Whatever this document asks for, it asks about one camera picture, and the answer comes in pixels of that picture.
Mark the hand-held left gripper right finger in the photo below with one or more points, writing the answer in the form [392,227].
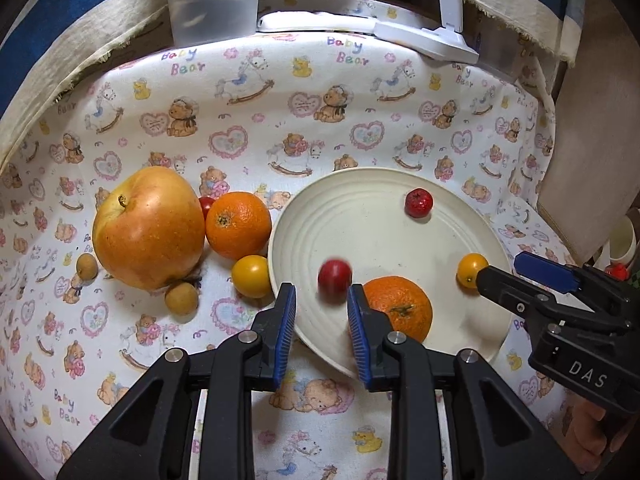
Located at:
[360,335]

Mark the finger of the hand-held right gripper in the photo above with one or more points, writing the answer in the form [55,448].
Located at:
[545,267]
[515,292]

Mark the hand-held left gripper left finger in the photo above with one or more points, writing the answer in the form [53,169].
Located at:
[285,335]

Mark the yellow cherry tomato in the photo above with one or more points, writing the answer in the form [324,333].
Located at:
[471,269]
[251,276]

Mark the orange with dark stem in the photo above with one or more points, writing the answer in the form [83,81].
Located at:
[400,305]

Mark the small red fruit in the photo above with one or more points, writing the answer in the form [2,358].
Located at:
[418,203]
[335,280]

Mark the cream round plate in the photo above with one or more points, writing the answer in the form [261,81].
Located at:
[370,220]

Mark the smooth orange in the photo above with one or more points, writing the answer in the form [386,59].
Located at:
[239,225]

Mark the large yellow-red apple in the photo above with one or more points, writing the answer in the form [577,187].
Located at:
[150,230]

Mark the person's right hand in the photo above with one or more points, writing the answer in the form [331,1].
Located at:
[592,435]

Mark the stacked white cups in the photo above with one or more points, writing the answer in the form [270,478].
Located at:
[622,240]

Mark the brown longan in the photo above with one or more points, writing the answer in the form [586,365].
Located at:
[182,299]
[86,269]

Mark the wooden board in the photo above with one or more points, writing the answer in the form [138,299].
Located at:
[590,160]

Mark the red cherry tomato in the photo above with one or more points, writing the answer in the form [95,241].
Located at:
[206,205]

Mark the white desk lamp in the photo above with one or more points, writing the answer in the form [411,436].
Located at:
[435,35]

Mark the flat white remote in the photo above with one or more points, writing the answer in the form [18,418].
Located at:
[320,22]

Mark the translucent plastic lidded container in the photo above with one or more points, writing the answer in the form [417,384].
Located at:
[210,5]

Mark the striped blanket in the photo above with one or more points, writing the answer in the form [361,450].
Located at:
[60,35]

